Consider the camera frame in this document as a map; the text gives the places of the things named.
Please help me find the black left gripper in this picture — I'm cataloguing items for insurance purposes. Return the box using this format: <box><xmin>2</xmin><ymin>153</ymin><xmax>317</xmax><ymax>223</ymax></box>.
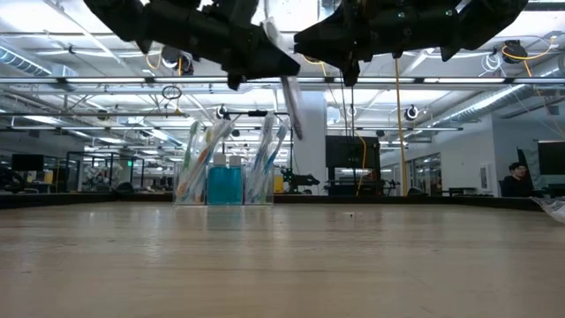
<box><xmin>149</xmin><ymin>0</ymin><xmax>302</xmax><ymax>92</ymax></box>

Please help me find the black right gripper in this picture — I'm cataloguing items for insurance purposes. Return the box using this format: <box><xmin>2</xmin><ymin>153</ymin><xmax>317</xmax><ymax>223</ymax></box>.
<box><xmin>293</xmin><ymin>0</ymin><xmax>461</xmax><ymax>87</ymax></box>

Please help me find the green and white toothbrush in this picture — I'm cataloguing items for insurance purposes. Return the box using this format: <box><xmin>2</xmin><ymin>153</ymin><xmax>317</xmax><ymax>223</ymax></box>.
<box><xmin>181</xmin><ymin>119</ymin><xmax>201</xmax><ymax>204</ymax></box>

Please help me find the teal mouthwash bottle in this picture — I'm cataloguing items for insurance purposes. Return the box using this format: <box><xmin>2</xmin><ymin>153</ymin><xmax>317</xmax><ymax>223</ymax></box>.
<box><xmin>207</xmin><ymin>152</ymin><xmax>227</xmax><ymax>206</ymax></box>
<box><xmin>225</xmin><ymin>154</ymin><xmax>245</xmax><ymax>206</ymax></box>

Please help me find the white building column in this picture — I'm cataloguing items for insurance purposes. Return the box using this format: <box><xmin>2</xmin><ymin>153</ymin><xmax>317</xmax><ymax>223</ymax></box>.
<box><xmin>292</xmin><ymin>90</ymin><xmax>328</xmax><ymax>198</ymax></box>

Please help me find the black equipment cabinet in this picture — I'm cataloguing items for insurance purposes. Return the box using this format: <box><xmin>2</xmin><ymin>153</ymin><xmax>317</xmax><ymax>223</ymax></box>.
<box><xmin>325</xmin><ymin>135</ymin><xmax>382</xmax><ymax>199</ymax></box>

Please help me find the clear acrylic organizer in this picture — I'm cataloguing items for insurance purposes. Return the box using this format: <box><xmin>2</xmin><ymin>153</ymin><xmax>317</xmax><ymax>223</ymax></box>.
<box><xmin>171</xmin><ymin>159</ymin><xmax>275</xmax><ymax>207</ymax></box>

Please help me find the person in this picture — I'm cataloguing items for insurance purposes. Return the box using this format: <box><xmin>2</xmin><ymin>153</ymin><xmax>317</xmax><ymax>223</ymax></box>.
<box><xmin>500</xmin><ymin>161</ymin><xmax>534</xmax><ymax>199</ymax></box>

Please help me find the black computer monitor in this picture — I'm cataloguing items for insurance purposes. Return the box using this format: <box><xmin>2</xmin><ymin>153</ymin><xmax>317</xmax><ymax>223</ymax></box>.
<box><xmin>11</xmin><ymin>154</ymin><xmax>45</xmax><ymax>174</ymax></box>
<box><xmin>537</xmin><ymin>140</ymin><xmax>565</xmax><ymax>177</ymax></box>

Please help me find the clear plastic wrapper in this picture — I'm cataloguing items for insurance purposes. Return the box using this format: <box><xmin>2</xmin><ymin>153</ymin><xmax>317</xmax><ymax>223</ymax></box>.
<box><xmin>531</xmin><ymin>195</ymin><xmax>565</xmax><ymax>225</ymax></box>

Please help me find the black cable loop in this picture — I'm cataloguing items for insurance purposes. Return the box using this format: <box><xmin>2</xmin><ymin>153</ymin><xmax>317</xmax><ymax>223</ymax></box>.
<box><xmin>161</xmin><ymin>85</ymin><xmax>184</xmax><ymax>102</ymax></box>

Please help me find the yellow hanging cable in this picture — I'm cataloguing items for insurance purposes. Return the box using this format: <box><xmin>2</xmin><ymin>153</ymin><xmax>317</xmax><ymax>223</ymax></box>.
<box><xmin>394</xmin><ymin>56</ymin><xmax>409</xmax><ymax>198</ymax></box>

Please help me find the short yellow cable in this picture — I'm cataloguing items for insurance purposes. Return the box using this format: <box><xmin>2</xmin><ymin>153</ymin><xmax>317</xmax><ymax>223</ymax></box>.
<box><xmin>354</xmin><ymin>131</ymin><xmax>369</xmax><ymax>199</ymax></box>

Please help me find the black aluminium table frame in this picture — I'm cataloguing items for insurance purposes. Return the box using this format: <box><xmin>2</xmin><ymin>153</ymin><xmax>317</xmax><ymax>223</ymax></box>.
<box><xmin>0</xmin><ymin>192</ymin><xmax>545</xmax><ymax>211</ymax></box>

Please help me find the silver ventilation duct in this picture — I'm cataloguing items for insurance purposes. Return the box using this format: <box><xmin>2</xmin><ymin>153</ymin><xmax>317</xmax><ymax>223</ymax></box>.
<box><xmin>434</xmin><ymin>83</ymin><xmax>531</xmax><ymax>128</ymax></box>
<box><xmin>0</xmin><ymin>43</ymin><xmax>67</xmax><ymax>80</ymax></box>

